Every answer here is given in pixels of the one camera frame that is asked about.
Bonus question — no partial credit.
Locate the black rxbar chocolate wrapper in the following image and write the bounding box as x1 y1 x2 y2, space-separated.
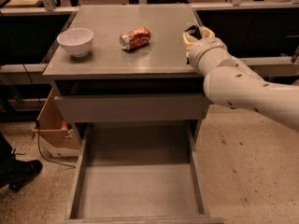
185 25 202 41

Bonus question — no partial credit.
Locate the open grey middle drawer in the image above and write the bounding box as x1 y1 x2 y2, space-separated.
64 121 224 224

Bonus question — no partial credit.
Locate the cardboard box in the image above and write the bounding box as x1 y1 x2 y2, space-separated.
33 91 80 157

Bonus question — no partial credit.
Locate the white ceramic bowl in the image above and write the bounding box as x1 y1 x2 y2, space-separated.
57 28 94 57

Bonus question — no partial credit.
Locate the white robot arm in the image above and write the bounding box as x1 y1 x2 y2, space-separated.
182 25 299 132

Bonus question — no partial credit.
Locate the black shoe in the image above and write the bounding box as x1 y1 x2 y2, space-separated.
0 147 43 191

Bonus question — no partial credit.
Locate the crushed orange soda can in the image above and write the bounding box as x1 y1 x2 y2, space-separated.
120 26 151 50

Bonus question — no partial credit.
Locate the grey drawer cabinet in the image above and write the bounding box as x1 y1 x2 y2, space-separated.
44 5 205 139

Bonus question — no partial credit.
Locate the black cable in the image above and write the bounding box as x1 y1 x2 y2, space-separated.
35 119 78 169

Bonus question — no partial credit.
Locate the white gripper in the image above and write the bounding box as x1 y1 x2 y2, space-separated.
182 26 232 77

